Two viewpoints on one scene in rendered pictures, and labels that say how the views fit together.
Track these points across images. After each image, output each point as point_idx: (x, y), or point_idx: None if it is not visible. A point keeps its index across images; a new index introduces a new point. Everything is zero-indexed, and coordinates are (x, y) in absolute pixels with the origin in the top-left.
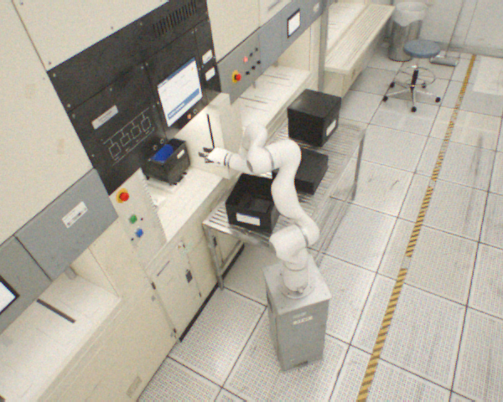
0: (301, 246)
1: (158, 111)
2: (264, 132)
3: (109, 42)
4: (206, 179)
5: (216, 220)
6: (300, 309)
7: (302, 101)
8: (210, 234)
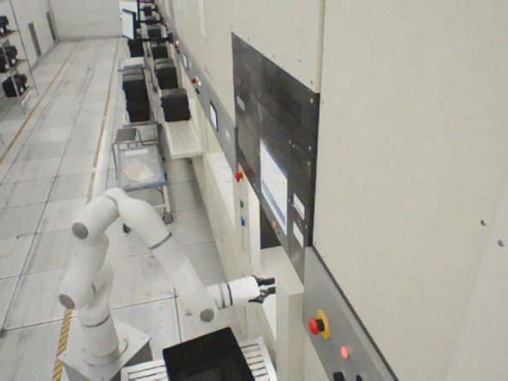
0: None
1: (259, 162)
2: (119, 203)
3: (247, 49)
4: None
5: (249, 349)
6: None
7: None
8: (257, 356)
